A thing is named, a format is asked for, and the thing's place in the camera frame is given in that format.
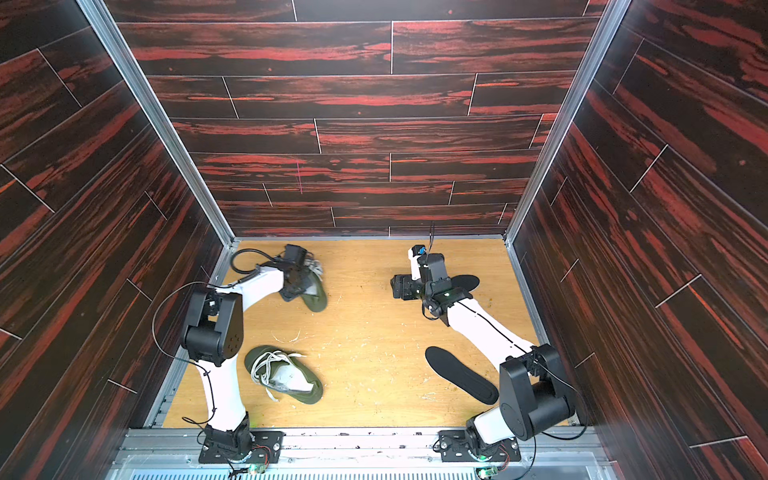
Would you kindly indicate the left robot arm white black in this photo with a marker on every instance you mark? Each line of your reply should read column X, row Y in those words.
column 214, row 332

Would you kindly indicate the green shoe white laces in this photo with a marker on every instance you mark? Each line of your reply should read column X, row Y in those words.
column 283, row 372
column 314, row 295

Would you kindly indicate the black insole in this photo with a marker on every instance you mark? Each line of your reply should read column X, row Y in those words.
column 450, row 368
column 467, row 282

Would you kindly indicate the aluminium front rail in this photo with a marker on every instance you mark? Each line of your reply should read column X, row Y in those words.
column 365, row 453

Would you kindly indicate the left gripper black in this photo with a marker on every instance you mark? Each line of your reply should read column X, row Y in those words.
column 305, row 276

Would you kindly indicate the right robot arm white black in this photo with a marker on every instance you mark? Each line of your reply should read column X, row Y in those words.
column 533, row 393

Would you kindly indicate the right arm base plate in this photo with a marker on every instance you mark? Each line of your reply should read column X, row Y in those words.
column 479, row 447

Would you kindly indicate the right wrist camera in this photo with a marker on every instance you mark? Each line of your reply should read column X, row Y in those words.
column 414, row 253

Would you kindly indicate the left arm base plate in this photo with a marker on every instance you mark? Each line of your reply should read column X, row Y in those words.
column 241, row 447

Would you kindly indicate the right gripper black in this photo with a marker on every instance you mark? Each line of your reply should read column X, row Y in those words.
column 405, row 286

